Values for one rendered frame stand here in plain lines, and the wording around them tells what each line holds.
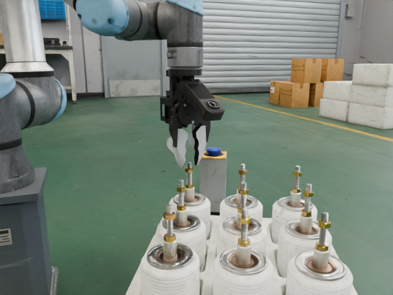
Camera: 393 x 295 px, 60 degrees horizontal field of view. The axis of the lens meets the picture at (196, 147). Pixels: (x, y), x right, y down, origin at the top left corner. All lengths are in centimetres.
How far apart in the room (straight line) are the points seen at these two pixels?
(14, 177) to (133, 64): 499
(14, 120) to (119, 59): 493
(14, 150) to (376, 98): 297
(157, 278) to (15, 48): 60
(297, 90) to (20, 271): 396
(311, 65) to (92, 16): 404
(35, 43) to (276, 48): 590
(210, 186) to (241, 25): 545
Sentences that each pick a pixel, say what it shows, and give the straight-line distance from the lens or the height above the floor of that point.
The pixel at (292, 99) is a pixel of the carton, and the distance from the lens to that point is 441.
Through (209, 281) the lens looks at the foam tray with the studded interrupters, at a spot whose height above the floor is 18.
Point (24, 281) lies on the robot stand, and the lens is 87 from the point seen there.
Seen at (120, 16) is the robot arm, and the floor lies 63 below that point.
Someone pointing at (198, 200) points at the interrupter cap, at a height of 25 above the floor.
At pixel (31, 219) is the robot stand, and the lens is 82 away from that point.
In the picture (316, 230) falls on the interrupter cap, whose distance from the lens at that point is 69.
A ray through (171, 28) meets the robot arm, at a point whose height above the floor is 62.
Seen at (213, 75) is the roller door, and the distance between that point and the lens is 602.
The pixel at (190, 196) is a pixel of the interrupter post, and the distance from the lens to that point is 78.
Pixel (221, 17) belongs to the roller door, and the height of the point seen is 128.
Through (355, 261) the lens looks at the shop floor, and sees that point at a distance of 113.
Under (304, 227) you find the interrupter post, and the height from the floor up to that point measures 26.
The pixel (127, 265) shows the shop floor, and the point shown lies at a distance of 104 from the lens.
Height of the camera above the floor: 56
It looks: 14 degrees down
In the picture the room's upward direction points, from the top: straight up
